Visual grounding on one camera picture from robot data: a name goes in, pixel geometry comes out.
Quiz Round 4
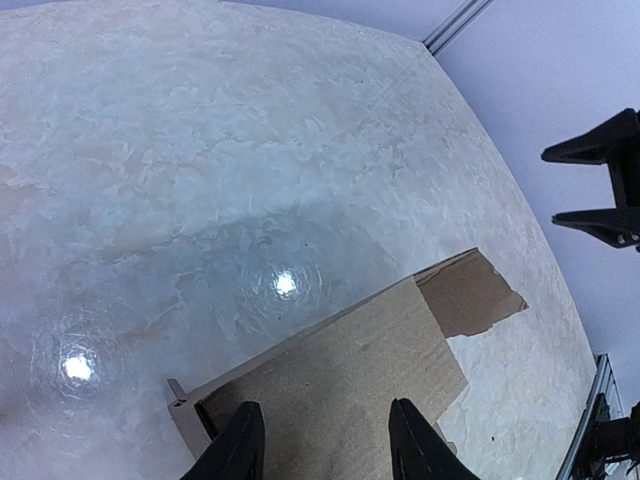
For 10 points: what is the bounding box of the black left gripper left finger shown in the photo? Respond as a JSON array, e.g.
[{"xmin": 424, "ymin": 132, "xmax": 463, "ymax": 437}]
[{"xmin": 181, "ymin": 401, "xmax": 265, "ymax": 480}]

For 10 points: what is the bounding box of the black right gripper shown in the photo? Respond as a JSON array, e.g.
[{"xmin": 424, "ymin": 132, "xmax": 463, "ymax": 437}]
[{"xmin": 541, "ymin": 108, "xmax": 639, "ymax": 250}]

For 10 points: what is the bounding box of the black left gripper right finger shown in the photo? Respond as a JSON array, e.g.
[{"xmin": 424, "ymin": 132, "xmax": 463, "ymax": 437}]
[{"xmin": 388, "ymin": 398, "xmax": 478, "ymax": 480}]

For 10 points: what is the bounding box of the brown cardboard paper box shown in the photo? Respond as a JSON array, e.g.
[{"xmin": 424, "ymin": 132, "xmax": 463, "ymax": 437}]
[{"xmin": 169, "ymin": 249, "xmax": 527, "ymax": 479}]

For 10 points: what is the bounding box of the front aluminium rail frame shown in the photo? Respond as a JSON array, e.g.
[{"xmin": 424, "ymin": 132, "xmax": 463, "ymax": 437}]
[{"xmin": 556, "ymin": 354, "xmax": 629, "ymax": 480}]

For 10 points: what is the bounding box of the right aluminium frame post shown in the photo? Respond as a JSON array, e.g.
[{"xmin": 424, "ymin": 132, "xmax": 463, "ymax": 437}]
[{"xmin": 423, "ymin": 0, "xmax": 494, "ymax": 57}]

